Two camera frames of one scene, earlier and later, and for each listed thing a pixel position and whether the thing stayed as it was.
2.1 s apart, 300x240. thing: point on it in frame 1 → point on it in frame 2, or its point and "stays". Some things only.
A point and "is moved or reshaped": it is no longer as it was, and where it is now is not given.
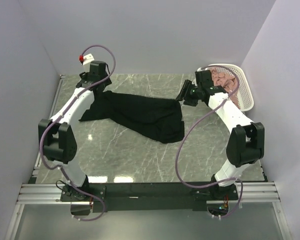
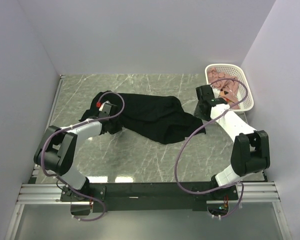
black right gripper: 184,91 → 197,112
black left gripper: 84,76 → 118,127
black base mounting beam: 92,198 stays
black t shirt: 159,119 is moved or reshaped
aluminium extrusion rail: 248,193 stays
